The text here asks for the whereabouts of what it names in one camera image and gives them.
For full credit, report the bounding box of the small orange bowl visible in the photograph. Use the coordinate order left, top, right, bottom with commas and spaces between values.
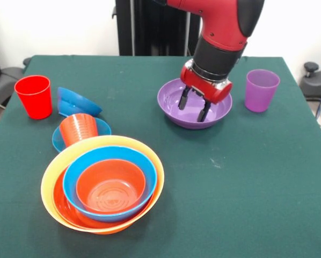
76, 159, 147, 215

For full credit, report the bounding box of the purple bowl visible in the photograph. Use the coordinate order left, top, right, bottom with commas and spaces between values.
157, 77, 233, 130

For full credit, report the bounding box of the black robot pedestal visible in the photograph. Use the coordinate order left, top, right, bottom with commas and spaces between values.
112, 0, 204, 57

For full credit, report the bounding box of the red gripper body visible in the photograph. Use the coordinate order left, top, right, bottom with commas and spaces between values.
180, 60, 233, 105

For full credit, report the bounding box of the large yellow bowl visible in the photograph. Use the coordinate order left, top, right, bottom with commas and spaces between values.
40, 135, 165, 235

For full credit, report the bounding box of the small dark blue bowl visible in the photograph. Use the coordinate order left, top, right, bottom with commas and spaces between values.
56, 87, 103, 118

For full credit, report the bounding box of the wide orange bowl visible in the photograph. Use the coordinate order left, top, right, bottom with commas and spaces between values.
52, 169, 153, 230

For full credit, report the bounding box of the orange cup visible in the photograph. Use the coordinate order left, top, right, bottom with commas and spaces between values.
59, 113, 99, 147

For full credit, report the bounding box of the small light blue bowl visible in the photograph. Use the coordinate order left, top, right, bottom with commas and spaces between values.
52, 117, 112, 153

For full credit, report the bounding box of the dark green table cloth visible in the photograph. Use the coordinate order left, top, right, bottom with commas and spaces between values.
0, 55, 321, 258

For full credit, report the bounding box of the black office chair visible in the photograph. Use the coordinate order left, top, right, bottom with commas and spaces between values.
0, 33, 26, 108

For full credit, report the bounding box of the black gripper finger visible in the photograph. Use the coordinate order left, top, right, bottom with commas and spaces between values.
196, 101, 212, 123
178, 85, 189, 110

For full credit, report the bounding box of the red cup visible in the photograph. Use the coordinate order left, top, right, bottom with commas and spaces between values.
14, 75, 53, 120

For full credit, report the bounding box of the purple cup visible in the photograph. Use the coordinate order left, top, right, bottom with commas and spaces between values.
244, 69, 281, 113

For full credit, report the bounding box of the large light blue bowl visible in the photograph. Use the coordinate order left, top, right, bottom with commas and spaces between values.
63, 146, 158, 223

